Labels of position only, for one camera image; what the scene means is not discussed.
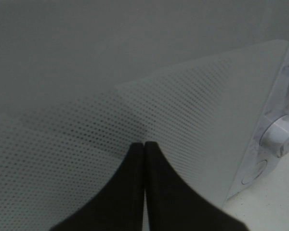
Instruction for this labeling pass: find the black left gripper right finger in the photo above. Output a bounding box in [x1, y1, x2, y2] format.
[144, 141, 248, 231]

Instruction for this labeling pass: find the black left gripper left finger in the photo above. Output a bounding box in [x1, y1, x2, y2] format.
[52, 143, 145, 231]

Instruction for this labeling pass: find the round door release button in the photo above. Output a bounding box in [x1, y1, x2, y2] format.
[241, 160, 268, 185]

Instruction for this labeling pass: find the white timer knob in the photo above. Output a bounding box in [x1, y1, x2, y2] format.
[260, 115, 289, 158]

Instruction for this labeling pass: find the white microwave door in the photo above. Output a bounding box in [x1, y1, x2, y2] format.
[0, 0, 289, 231]

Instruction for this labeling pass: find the white microwave oven body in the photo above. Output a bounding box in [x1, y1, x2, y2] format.
[227, 47, 289, 198]

